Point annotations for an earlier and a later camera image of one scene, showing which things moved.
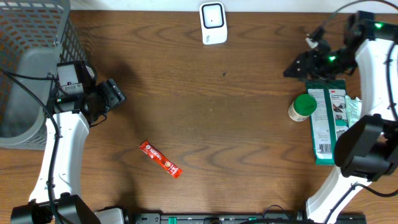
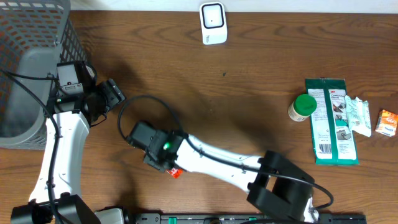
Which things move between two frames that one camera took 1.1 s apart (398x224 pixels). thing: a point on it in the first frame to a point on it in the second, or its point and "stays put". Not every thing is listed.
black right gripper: x=306 y=68 to x=149 y=158
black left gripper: x=112 y=94 stays put
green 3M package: x=330 y=119 stays put
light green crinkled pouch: x=353 y=109 stays put
